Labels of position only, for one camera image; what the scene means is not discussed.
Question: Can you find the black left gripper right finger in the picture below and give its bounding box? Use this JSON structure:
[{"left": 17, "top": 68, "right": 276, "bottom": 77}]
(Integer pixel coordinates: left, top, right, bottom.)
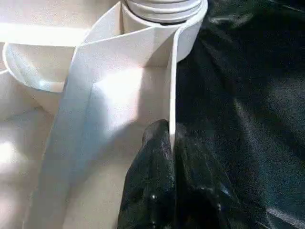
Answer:
[{"left": 174, "top": 122, "right": 251, "bottom": 229}]

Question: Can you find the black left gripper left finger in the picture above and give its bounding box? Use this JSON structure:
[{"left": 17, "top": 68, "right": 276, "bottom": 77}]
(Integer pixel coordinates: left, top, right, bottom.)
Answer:
[{"left": 116, "top": 118, "right": 177, "bottom": 229}]

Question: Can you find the white plastic table top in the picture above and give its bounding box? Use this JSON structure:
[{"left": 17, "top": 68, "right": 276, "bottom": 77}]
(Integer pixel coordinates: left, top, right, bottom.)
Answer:
[{"left": 0, "top": 0, "right": 208, "bottom": 229}]

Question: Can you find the white plastic table leg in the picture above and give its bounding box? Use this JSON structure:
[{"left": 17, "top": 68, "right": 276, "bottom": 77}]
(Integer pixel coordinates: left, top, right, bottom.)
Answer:
[{"left": 125, "top": 0, "right": 203, "bottom": 25}]

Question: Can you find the black plastic mat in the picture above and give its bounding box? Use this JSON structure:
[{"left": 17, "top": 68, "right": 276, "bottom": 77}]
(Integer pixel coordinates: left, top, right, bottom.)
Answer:
[{"left": 171, "top": 0, "right": 305, "bottom": 229}]

